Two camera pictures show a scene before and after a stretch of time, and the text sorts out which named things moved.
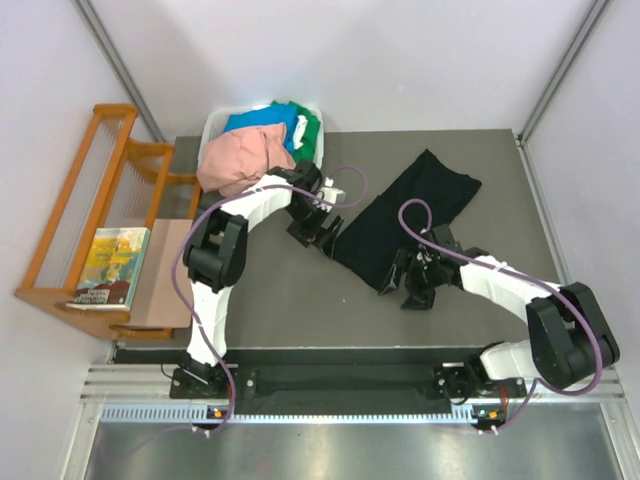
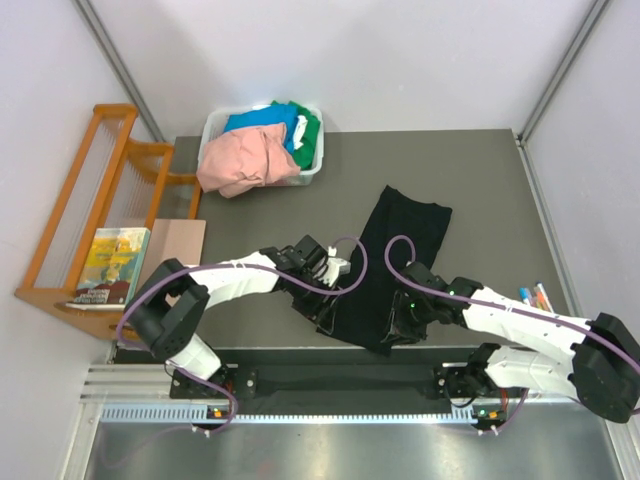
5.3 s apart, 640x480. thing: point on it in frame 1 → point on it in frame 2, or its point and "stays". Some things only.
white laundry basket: [215, 121] stays
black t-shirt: [370, 237] → [399, 228]
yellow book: [112, 268] stays
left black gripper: [314, 230] → [316, 310]
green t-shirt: [309, 138] stays
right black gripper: [419, 298] → [400, 330]
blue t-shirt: [273, 114] stays
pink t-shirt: [229, 158] stays
